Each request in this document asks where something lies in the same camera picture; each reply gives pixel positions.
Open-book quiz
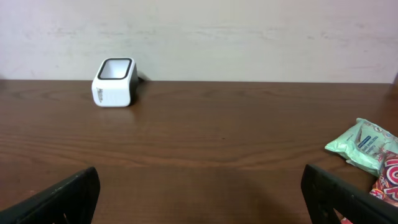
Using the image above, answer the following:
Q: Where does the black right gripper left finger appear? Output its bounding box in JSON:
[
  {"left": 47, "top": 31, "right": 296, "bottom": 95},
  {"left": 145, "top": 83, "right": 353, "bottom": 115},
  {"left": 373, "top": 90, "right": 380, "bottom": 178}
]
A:
[{"left": 1, "top": 167, "right": 100, "bottom": 224}]

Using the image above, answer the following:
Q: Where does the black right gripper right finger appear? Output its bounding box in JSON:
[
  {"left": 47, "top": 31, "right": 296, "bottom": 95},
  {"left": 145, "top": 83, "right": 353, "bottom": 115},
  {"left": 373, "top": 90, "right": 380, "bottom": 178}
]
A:
[{"left": 301, "top": 164, "right": 397, "bottom": 224}]

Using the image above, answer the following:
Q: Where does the green snack packet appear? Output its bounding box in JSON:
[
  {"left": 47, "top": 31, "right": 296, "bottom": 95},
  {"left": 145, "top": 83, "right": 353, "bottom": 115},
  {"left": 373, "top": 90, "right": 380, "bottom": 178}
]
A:
[{"left": 325, "top": 118, "right": 397, "bottom": 177}]

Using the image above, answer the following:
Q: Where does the orange candy wrapper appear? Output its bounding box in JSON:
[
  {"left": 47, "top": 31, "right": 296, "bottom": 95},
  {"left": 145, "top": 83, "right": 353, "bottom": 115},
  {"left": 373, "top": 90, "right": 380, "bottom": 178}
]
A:
[{"left": 340, "top": 151, "right": 398, "bottom": 224}]

